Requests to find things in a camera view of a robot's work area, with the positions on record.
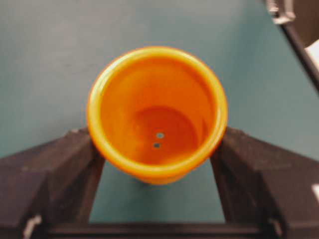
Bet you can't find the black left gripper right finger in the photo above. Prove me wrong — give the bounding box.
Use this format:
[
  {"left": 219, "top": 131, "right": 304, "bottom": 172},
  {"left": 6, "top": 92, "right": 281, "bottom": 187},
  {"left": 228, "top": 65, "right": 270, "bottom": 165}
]
[{"left": 210, "top": 127, "right": 319, "bottom": 239}]

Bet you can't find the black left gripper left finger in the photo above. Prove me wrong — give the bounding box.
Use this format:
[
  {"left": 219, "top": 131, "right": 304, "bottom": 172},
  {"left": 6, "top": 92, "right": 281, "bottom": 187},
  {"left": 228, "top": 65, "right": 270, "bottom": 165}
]
[{"left": 0, "top": 128, "right": 104, "bottom": 239}]

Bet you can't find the orange plastic cup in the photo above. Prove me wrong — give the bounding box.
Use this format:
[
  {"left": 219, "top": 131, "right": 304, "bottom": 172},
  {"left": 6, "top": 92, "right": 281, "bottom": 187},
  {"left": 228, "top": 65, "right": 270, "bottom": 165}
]
[{"left": 87, "top": 46, "right": 228, "bottom": 185}]

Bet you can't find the black aluminium frame rail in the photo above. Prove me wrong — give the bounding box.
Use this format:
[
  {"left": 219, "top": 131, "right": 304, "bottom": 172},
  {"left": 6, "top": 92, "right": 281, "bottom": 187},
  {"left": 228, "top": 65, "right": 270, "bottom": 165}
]
[{"left": 280, "top": 23, "right": 319, "bottom": 95}]

